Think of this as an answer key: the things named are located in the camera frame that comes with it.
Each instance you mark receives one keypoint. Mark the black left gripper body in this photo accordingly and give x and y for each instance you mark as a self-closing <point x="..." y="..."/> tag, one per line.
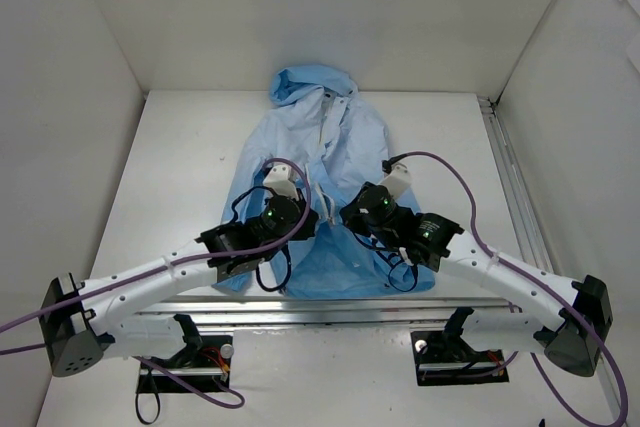
<point x="304" y="224"/>

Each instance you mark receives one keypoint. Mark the light blue hooded jacket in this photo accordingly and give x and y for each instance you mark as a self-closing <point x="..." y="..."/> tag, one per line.
<point x="320" y="122"/>

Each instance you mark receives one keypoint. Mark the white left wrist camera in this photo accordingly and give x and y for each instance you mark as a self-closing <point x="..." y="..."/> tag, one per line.
<point x="283" y="180"/>

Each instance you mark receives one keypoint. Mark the aluminium front rail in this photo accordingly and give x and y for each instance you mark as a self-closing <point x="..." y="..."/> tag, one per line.
<point x="217" y="315"/>

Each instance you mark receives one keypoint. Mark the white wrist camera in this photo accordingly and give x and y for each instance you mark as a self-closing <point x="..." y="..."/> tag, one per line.
<point x="397" y="178"/>
<point x="283" y="180"/>

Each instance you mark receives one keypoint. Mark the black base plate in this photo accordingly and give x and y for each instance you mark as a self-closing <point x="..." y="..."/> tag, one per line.
<point x="206" y="371"/>
<point x="438" y="364"/>

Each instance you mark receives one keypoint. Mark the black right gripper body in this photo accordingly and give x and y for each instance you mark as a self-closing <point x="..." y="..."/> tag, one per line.
<point x="351" y="214"/>

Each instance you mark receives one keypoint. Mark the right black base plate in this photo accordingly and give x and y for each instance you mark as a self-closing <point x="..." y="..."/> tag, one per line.
<point x="438" y="364"/>

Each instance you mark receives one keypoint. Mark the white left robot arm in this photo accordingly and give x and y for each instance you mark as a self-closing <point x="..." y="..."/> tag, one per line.
<point x="84" y="322"/>

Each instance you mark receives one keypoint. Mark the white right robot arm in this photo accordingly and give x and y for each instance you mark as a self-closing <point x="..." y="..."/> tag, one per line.
<point x="564" y="319"/>

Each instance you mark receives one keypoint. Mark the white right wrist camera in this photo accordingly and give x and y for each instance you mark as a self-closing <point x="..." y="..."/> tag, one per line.
<point x="397" y="178"/>

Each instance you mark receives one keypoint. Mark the aluminium side rail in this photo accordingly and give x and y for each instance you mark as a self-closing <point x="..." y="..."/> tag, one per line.
<point x="529" y="236"/>

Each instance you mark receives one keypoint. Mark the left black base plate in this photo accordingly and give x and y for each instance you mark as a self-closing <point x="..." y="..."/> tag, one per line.
<point x="206" y="371"/>

